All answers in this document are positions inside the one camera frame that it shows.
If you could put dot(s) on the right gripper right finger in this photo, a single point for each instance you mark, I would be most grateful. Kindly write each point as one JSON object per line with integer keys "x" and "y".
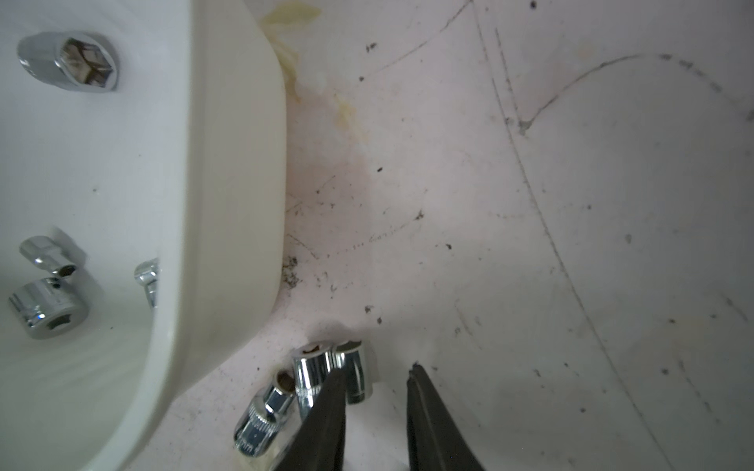
{"x": 434, "y": 440}

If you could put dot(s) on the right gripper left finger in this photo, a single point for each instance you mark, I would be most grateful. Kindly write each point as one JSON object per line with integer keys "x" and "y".
{"x": 320, "y": 442}

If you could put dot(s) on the short chrome socket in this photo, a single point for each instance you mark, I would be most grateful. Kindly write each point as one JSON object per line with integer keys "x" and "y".
{"x": 146, "y": 275}

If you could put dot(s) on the white plastic storage box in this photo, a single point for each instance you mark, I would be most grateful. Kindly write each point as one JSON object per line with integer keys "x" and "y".
{"x": 185, "y": 161}

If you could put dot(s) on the medium chrome socket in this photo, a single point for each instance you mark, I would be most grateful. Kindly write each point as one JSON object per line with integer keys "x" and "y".
{"x": 48, "y": 307}

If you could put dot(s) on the chrome socket large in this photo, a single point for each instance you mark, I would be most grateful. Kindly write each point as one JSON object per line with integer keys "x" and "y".
{"x": 70, "y": 60}

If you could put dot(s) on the small chrome socket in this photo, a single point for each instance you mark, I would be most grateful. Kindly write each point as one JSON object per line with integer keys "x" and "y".
{"x": 46, "y": 255}

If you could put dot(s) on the chrome socket on mat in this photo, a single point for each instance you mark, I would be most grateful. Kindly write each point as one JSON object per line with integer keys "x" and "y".
{"x": 267, "y": 414}

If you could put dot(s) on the chrome socket in pile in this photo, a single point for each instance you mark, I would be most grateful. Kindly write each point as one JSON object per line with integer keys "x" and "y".
{"x": 312, "y": 364}

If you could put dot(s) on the chrome socket pile front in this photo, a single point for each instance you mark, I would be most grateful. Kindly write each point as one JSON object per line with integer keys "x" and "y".
{"x": 352, "y": 357}

